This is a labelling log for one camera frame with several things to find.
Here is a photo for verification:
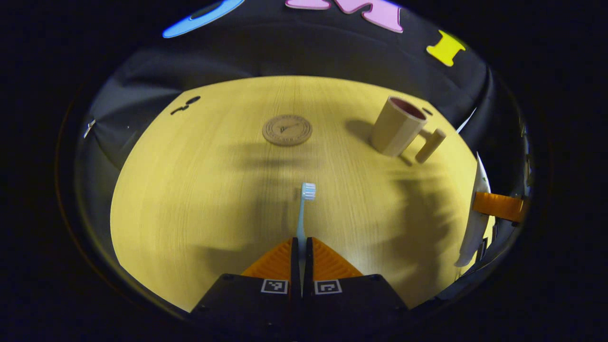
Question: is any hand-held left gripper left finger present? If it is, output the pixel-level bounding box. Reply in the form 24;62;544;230
190;237;303;333

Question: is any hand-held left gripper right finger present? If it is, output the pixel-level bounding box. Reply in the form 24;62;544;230
303;237;409;333

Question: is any white toothpaste tube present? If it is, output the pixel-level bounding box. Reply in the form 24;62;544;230
454;152;495;269

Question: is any light blue toothbrush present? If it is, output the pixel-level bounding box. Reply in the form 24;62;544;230
295;183;316;297

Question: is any beige cup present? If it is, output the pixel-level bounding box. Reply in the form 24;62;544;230
370;96;447;164

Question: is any round brown coaster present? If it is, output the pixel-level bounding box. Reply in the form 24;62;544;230
262;114;313;146

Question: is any black backdrop cloth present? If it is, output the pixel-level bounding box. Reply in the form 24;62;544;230
76;0;528;190

